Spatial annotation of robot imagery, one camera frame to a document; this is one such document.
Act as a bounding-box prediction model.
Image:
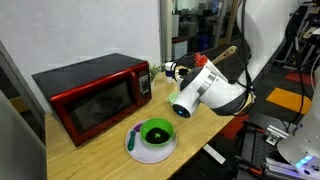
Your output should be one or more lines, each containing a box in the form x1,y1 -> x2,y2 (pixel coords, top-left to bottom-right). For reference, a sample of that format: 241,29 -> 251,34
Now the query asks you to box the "small green potted plant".
148,63 -> 164,91

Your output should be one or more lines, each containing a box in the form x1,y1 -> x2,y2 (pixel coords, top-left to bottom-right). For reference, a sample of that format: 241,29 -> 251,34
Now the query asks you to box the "green bowl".
139,117 -> 175,148

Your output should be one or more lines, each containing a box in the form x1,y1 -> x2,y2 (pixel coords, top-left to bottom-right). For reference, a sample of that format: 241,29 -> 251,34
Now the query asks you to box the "white hanging cable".
310,63 -> 320,96

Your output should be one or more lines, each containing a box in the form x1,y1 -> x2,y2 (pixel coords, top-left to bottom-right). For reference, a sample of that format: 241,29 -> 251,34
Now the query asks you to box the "pale lavender round plate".
124,119 -> 178,164

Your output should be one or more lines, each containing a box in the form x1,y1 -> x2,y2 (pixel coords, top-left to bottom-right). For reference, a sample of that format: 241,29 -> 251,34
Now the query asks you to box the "black optical breadboard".
234,112 -> 301,180

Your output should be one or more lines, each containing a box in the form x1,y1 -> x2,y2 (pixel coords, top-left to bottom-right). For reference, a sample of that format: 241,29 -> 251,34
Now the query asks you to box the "white paper cup blue band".
164,61 -> 178,84

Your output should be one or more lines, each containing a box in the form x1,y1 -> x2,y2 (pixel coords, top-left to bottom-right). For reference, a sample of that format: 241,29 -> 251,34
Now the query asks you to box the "grey slanted metal post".
0,41 -> 47,145

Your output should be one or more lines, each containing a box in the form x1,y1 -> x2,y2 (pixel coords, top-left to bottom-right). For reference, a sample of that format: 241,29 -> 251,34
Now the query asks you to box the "cluttered equipment rack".
286,0 -> 320,71

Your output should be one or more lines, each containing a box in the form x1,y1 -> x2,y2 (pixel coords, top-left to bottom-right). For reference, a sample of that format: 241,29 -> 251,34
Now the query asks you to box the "red black microwave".
31,52 -> 153,148

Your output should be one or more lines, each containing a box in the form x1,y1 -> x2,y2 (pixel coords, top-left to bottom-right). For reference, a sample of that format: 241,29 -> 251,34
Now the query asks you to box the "white wrist camera red end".
194,52 -> 231,84

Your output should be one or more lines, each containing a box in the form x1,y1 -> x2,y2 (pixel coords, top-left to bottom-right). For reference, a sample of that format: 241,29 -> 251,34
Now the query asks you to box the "orange handled clamp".
237,155 -> 264,177
243,120 -> 268,134

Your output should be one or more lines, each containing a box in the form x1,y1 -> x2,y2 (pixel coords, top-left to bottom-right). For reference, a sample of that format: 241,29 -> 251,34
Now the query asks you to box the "grey blurred panel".
0,90 -> 48,180

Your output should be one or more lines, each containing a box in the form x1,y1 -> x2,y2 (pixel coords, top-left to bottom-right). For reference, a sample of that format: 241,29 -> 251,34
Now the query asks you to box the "dark brown bean pile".
145,127 -> 170,145

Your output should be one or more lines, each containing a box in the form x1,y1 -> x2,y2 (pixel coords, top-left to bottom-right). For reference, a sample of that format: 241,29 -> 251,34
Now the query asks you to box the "white flat bar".
203,143 -> 227,165

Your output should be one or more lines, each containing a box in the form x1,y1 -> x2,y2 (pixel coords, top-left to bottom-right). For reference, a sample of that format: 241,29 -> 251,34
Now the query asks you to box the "silver metal bracket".
265,124 -> 289,147

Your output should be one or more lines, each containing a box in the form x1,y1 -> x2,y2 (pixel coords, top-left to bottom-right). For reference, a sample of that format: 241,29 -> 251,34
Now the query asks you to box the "teal handled utensil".
127,130 -> 137,152

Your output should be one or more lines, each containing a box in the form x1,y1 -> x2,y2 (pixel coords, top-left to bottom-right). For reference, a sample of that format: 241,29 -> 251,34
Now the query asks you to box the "beige ladle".
174,45 -> 238,80

